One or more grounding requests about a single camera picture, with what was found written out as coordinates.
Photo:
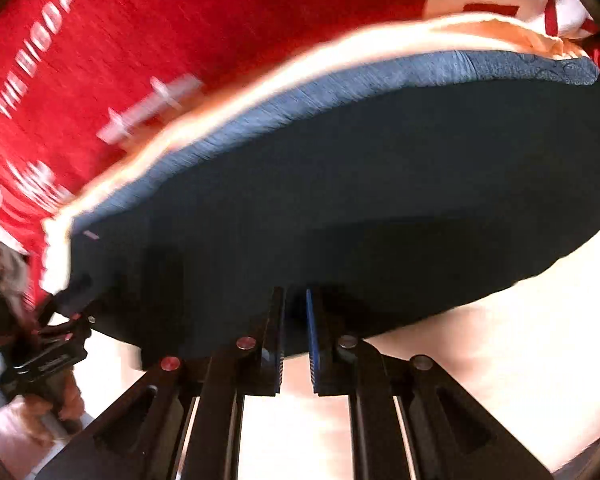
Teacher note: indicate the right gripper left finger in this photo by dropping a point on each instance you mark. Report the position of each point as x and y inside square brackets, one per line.
[183, 418]

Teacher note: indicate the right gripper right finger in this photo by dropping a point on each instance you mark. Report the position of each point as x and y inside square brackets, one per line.
[409, 419]

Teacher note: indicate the black pants with grey waistband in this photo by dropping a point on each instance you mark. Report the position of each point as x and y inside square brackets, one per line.
[397, 189]

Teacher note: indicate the person's left hand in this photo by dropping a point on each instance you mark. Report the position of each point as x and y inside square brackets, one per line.
[30, 411]

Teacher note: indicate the grey plush toy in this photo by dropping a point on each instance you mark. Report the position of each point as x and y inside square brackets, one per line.
[17, 322]

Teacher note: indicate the cream sofa seat cover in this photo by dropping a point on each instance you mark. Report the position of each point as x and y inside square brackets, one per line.
[530, 353]

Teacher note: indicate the red blanket with white lettering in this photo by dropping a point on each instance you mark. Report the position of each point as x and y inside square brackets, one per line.
[76, 76]

